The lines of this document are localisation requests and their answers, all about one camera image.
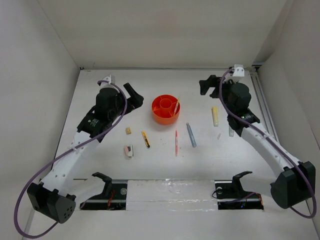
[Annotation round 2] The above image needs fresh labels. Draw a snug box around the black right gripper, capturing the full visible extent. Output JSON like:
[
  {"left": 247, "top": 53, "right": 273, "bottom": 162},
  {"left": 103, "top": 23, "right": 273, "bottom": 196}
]
[{"left": 199, "top": 75, "right": 239, "bottom": 116}]

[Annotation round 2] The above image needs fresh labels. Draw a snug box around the thin yellow highlighter pen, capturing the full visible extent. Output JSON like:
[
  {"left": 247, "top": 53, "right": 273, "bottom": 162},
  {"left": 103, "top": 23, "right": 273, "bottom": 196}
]
[{"left": 173, "top": 94, "right": 181, "bottom": 116}]

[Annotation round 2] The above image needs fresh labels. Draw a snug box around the green pastel highlighter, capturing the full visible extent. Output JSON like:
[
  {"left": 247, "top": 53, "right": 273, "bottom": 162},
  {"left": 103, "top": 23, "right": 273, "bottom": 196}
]
[{"left": 228, "top": 126, "right": 235, "bottom": 137}]

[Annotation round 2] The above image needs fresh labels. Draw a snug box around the blue grey marker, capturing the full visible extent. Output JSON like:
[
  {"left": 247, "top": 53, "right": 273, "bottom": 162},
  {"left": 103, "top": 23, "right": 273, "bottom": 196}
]
[{"left": 186, "top": 122, "right": 197, "bottom": 148}]

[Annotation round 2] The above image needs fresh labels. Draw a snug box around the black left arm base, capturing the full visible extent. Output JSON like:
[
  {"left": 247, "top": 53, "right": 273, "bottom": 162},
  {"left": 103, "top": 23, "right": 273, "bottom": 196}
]
[{"left": 80, "top": 172, "right": 128, "bottom": 211}]

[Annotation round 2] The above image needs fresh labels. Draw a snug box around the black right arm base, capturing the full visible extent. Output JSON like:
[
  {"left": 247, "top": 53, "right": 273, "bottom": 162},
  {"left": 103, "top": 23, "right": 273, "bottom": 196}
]
[{"left": 211, "top": 171, "right": 264, "bottom": 210}]

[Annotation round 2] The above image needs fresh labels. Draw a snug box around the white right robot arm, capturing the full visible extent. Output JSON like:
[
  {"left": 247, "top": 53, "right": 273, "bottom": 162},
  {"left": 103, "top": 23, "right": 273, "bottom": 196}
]
[{"left": 199, "top": 73, "right": 317, "bottom": 219}]

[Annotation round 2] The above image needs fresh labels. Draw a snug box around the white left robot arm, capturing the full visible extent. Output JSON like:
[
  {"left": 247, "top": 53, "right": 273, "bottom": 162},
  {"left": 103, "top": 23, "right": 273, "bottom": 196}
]
[{"left": 27, "top": 82, "right": 144, "bottom": 224}]

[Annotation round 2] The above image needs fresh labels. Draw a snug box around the thick yellow highlighter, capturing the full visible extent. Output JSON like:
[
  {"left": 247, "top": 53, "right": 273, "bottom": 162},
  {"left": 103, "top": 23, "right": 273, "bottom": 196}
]
[{"left": 211, "top": 106, "right": 219, "bottom": 127}]

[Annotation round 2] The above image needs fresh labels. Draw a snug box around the small tan eraser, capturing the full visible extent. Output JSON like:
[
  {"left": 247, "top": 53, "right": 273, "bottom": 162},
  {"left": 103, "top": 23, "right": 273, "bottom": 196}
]
[{"left": 125, "top": 127, "right": 132, "bottom": 135}]

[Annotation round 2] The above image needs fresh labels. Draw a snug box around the orange round divided container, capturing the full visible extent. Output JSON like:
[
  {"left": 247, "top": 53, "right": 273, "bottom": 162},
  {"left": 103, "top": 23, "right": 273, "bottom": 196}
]
[{"left": 151, "top": 94, "right": 181, "bottom": 126}]

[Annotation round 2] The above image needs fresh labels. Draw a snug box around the yellow black utility knife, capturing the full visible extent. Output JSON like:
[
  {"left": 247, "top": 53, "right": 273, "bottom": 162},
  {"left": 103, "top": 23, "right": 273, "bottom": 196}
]
[{"left": 141, "top": 131, "right": 151, "bottom": 148}]

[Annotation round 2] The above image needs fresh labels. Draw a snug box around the pink pen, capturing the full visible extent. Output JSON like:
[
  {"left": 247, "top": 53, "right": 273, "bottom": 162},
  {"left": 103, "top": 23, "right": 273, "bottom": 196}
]
[{"left": 175, "top": 130, "right": 179, "bottom": 157}]

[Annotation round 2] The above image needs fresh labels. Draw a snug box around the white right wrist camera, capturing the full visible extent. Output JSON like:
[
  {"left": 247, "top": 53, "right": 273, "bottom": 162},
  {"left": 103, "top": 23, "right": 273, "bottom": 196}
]
[{"left": 229, "top": 64, "right": 245, "bottom": 81}]

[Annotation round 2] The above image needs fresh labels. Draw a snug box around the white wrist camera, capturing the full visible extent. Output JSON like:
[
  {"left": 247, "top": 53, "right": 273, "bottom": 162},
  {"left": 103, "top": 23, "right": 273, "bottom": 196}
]
[
  {"left": 229, "top": 64, "right": 245, "bottom": 81},
  {"left": 99, "top": 74, "right": 115, "bottom": 88}
]

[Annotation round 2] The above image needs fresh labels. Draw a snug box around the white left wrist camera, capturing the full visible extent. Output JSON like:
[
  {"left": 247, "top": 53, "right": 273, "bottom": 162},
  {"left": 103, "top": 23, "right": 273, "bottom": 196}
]
[{"left": 99, "top": 74, "right": 115, "bottom": 88}]

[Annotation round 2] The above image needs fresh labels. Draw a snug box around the aluminium side rail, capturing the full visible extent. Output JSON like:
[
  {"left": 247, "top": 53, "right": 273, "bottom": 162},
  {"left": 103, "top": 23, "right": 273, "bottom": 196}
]
[{"left": 249, "top": 65, "right": 279, "bottom": 142}]

